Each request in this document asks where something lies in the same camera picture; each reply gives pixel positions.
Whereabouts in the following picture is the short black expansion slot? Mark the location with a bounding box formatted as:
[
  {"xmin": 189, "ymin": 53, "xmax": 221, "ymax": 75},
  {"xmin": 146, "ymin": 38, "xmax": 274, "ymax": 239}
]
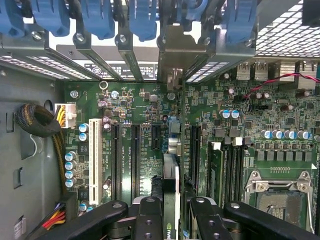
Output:
[{"xmin": 151, "ymin": 124, "xmax": 162, "ymax": 151}]

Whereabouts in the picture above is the green motherboard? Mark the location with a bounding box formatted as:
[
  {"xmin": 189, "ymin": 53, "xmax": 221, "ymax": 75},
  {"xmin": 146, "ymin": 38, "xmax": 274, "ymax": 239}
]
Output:
[{"xmin": 62, "ymin": 57, "xmax": 320, "ymax": 240}]

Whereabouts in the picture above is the white expansion slot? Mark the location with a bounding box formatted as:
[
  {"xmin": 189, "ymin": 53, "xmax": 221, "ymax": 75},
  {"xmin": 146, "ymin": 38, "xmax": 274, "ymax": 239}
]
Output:
[{"xmin": 88, "ymin": 118, "xmax": 103, "ymax": 206}]

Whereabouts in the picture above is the blue card clip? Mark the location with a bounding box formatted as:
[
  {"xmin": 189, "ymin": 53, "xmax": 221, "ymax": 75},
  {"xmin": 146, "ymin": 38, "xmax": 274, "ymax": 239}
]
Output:
[
  {"xmin": 29, "ymin": 0, "xmax": 71, "ymax": 37},
  {"xmin": 128, "ymin": 0, "xmax": 158, "ymax": 42},
  {"xmin": 0, "ymin": 0, "xmax": 26, "ymax": 38},
  {"xmin": 81, "ymin": 0, "xmax": 116, "ymax": 41},
  {"xmin": 174, "ymin": 0, "xmax": 208, "ymax": 32},
  {"xmin": 226, "ymin": 0, "xmax": 258, "ymax": 45}
]

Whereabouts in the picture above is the grey open PC case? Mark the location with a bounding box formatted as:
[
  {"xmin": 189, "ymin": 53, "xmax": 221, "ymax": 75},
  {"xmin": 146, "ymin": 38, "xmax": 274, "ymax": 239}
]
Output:
[{"xmin": 0, "ymin": 0, "xmax": 320, "ymax": 240}]

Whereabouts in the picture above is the grey power supply unit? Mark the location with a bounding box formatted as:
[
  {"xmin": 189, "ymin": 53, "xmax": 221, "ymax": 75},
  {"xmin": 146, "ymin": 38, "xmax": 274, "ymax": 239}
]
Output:
[{"xmin": 0, "ymin": 64, "xmax": 66, "ymax": 240}]

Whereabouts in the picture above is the red black twisted wire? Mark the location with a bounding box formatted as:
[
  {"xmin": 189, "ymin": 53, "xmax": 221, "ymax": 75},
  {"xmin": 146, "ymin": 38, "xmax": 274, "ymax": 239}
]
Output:
[{"xmin": 243, "ymin": 72, "xmax": 320, "ymax": 100}]

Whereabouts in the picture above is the braided power wire white plug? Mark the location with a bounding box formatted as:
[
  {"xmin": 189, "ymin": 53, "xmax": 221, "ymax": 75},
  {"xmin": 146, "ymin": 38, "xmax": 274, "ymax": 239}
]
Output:
[{"xmin": 14, "ymin": 102, "xmax": 77, "ymax": 196}]

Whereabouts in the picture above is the metal socket cover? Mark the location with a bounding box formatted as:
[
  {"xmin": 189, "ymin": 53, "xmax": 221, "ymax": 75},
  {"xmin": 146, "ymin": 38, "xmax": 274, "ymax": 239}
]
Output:
[{"xmin": 251, "ymin": 178, "xmax": 312, "ymax": 201}]

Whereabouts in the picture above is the black RAM slot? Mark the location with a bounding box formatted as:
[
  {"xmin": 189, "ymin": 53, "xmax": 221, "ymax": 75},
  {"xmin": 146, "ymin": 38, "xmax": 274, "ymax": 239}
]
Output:
[
  {"xmin": 232, "ymin": 137, "xmax": 245, "ymax": 201},
  {"xmin": 223, "ymin": 143, "xmax": 234, "ymax": 203}
]

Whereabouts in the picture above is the red yellow wire bundle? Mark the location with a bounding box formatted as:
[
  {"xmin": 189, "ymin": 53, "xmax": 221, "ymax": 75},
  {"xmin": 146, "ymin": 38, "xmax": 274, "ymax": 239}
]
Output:
[{"xmin": 42, "ymin": 202, "xmax": 66, "ymax": 231}]

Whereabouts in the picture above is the long black expansion slot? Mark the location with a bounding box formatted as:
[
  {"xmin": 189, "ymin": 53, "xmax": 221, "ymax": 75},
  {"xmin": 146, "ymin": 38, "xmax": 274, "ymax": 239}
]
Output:
[
  {"xmin": 111, "ymin": 123, "xmax": 122, "ymax": 201},
  {"xmin": 131, "ymin": 123, "xmax": 141, "ymax": 198},
  {"xmin": 189, "ymin": 124, "xmax": 202, "ymax": 193}
]

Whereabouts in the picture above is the RAM stick with white label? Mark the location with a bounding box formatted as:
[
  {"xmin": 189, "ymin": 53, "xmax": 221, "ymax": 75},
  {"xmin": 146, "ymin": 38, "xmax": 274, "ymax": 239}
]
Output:
[{"xmin": 207, "ymin": 141, "xmax": 224, "ymax": 208}]

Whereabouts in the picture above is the CPU socket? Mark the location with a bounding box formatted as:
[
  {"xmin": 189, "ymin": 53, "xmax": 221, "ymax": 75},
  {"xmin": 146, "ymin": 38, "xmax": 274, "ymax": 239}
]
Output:
[{"xmin": 243, "ymin": 169, "xmax": 315, "ymax": 235}]

